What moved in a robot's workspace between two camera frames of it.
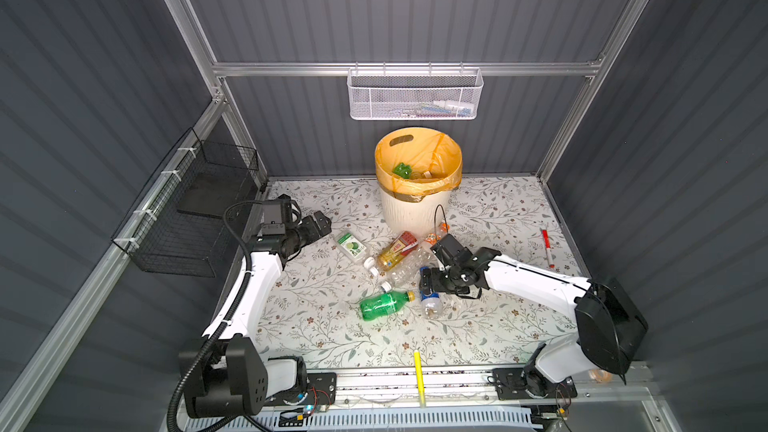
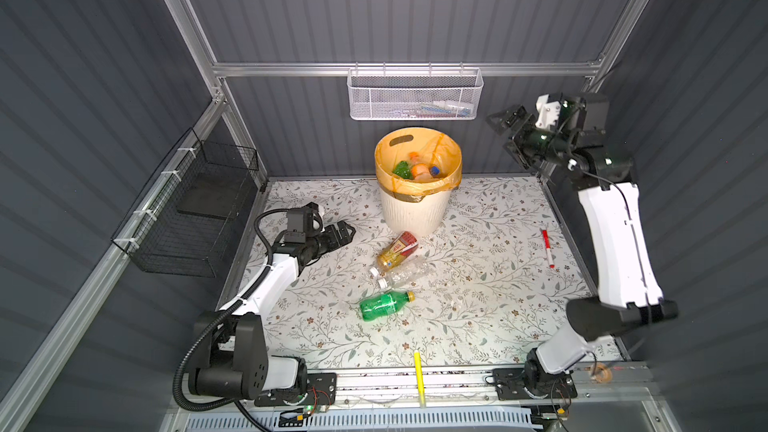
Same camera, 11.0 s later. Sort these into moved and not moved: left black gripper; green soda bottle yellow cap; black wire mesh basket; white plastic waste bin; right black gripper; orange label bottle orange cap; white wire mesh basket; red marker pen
Moved: orange label bottle orange cap; left black gripper; right black gripper
Not moved: white wire mesh basket; white plastic waste bin; black wire mesh basket; green soda bottle yellow cap; red marker pen
